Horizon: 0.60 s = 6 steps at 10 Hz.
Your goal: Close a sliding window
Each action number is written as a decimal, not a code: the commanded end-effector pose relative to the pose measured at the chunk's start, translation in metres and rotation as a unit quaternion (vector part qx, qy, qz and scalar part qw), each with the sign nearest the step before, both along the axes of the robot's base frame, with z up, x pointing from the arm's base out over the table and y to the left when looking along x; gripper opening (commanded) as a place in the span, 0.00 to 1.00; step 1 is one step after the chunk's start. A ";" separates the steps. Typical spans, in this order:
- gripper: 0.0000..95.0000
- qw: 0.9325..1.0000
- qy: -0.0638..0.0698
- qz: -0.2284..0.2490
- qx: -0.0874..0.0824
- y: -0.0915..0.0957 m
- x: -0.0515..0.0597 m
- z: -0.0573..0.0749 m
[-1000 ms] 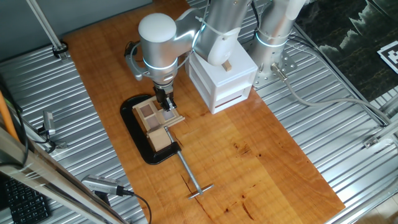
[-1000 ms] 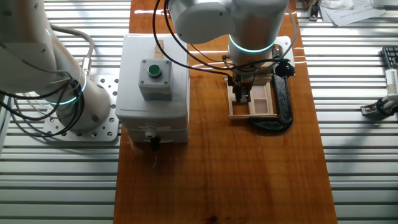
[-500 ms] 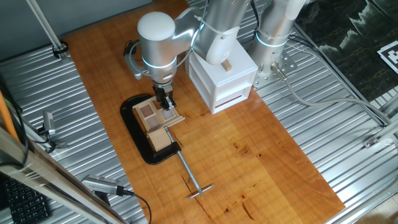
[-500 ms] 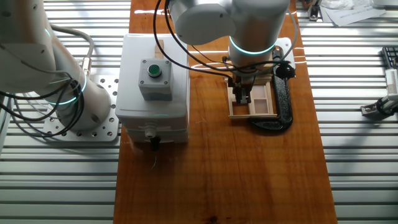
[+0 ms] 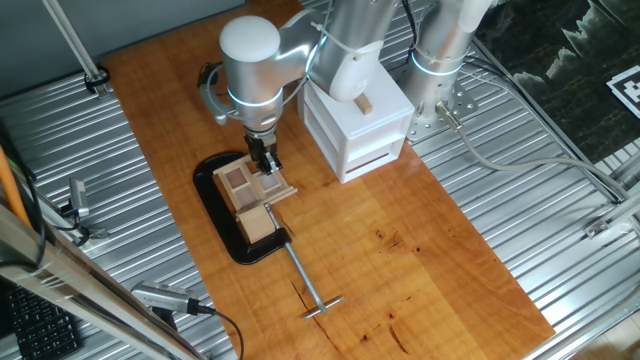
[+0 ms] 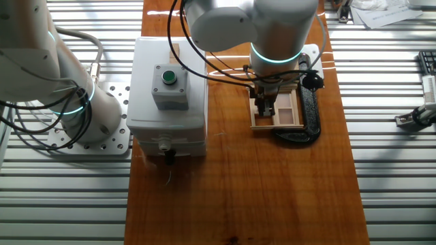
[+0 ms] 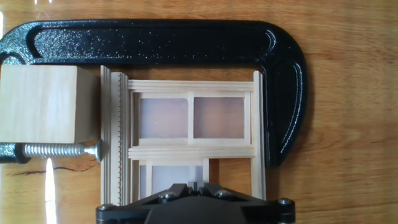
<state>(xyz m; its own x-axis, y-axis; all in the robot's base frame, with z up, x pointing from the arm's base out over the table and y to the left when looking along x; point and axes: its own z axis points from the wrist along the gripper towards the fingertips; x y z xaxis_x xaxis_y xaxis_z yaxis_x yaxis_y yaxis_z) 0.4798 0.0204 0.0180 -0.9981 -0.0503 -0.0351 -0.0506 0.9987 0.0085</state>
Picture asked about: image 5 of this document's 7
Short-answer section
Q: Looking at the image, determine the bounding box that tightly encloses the black white fiducial marker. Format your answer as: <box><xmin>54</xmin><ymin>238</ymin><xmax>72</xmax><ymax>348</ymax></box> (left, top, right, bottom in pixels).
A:
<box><xmin>606</xmin><ymin>65</ymin><xmax>640</xmax><ymax>120</ymax></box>

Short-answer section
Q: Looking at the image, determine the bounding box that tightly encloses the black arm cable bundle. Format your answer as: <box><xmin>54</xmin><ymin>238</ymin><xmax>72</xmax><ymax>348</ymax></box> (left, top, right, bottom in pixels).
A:
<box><xmin>399</xmin><ymin>0</ymin><xmax>420</xmax><ymax>49</ymax></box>

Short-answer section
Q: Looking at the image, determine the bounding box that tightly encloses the small wooden block strip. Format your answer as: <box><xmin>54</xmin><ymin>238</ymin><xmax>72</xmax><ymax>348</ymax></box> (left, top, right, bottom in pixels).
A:
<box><xmin>353</xmin><ymin>93</ymin><xmax>374</xmax><ymax>116</ymax></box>

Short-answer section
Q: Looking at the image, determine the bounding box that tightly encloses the thick grey base cable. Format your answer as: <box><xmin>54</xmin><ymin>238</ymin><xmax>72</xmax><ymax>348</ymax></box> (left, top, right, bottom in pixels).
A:
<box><xmin>434</xmin><ymin>99</ymin><xmax>632</xmax><ymax>201</ymax></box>

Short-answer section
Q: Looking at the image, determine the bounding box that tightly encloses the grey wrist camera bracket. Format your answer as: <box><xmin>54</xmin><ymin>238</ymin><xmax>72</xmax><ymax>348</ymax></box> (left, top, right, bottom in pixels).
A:
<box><xmin>196</xmin><ymin>62</ymin><xmax>236</xmax><ymax>126</ymax></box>

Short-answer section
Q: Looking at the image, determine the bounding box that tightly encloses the taped aluminium frame bar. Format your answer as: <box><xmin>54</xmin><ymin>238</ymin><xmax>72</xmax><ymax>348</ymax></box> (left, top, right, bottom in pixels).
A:
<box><xmin>0</xmin><ymin>202</ymin><xmax>206</xmax><ymax>360</ymax></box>

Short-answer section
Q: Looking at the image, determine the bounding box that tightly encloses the orange rod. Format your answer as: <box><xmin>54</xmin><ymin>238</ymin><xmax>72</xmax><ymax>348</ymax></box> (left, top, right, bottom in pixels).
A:
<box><xmin>0</xmin><ymin>147</ymin><xmax>32</xmax><ymax>229</ymax></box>

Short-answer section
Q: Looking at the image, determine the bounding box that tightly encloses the black depth camera cable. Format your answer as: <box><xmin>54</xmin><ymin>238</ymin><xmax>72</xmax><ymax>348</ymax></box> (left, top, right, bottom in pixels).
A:
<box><xmin>197</xmin><ymin>304</ymin><xmax>246</xmax><ymax>360</ymax></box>

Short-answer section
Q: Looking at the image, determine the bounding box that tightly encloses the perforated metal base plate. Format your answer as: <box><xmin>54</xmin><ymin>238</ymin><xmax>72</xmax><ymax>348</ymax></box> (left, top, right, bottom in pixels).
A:
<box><xmin>405</xmin><ymin>74</ymin><xmax>479</xmax><ymax>144</ymax></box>

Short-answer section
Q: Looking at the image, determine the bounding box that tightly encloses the orange wooden board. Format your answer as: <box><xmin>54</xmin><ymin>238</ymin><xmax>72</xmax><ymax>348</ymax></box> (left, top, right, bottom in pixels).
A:
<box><xmin>102</xmin><ymin>0</ymin><xmax>556</xmax><ymax>360</ymax></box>

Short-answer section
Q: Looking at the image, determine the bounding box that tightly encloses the aluminium pole with black base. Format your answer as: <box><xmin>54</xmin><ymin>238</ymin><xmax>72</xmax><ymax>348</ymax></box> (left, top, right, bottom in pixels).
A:
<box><xmin>41</xmin><ymin>0</ymin><xmax>112</xmax><ymax>97</ymax></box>

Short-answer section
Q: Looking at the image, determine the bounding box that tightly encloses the white plastic enclosure box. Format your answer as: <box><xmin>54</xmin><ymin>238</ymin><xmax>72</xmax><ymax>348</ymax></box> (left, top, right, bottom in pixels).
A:
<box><xmin>298</xmin><ymin>62</ymin><xmax>416</xmax><ymax>185</ymax></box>

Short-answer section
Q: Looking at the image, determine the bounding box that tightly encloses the small wooden sliding sash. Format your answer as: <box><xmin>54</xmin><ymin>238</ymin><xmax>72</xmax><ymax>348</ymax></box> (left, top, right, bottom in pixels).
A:
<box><xmin>249</xmin><ymin>159</ymin><xmax>285</xmax><ymax>194</ymax></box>

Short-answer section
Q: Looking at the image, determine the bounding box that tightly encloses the ribbed silver depth camera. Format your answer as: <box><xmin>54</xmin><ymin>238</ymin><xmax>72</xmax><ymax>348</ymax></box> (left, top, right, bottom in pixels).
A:
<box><xmin>130</xmin><ymin>280</ymin><xmax>201</xmax><ymax>332</ymax></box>

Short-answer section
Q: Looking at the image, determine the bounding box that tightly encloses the miniature wooden window frame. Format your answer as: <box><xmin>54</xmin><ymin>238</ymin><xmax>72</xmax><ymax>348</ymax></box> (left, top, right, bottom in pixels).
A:
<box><xmin>212</xmin><ymin>153</ymin><xmax>299</xmax><ymax>216</ymax></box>

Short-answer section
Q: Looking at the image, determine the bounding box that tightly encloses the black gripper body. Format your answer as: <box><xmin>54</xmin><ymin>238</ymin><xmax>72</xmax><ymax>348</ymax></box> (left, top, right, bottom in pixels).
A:
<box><xmin>244</xmin><ymin>134</ymin><xmax>279</xmax><ymax>157</ymax></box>

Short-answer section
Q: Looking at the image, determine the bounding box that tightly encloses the light wooden cube block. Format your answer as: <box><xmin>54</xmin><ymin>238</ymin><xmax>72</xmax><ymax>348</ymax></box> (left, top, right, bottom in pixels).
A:
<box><xmin>235</xmin><ymin>203</ymin><xmax>277</xmax><ymax>245</ymax></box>

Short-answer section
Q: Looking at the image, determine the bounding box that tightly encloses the black computer keyboard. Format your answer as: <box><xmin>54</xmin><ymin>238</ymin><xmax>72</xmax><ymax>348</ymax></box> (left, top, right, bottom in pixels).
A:
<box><xmin>4</xmin><ymin>284</ymin><xmax>84</xmax><ymax>360</ymax></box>

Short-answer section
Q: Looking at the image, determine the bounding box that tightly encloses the black metal C-clamp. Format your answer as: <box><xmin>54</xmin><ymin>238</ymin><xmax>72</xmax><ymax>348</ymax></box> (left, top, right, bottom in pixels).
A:
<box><xmin>192</xmin><ymin>151</ymin><xmax>346</xmax><ymax>321</ymax></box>

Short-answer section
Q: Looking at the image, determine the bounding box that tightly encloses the small silver bracket camera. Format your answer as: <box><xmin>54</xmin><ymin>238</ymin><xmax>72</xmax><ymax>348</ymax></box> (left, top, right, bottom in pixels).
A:
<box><xmin>49</xmin><ymin>178</ymin><xmax>109</xmax><ymax>240</ymax></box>

